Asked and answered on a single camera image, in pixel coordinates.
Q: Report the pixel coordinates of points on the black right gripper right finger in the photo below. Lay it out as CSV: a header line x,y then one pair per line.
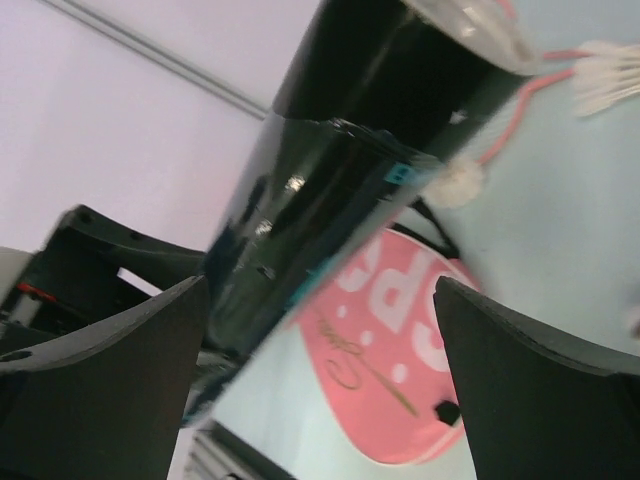
x,y
537,402

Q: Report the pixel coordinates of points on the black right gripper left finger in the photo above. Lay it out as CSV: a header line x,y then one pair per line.
x,y
105,401

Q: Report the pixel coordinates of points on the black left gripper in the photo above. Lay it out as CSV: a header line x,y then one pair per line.
x,y
71,286

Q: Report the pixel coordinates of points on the white shuttlecock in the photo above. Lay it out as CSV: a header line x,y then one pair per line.
x,y
609,73
460,182

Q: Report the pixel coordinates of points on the black shuttlecock tube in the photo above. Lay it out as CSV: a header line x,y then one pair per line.
x,y
379,96

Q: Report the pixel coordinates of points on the pink badminton racket upper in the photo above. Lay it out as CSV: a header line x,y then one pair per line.
x,y
554,55

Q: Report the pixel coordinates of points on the pink racket bag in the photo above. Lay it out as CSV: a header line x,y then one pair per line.
x,y
373,339

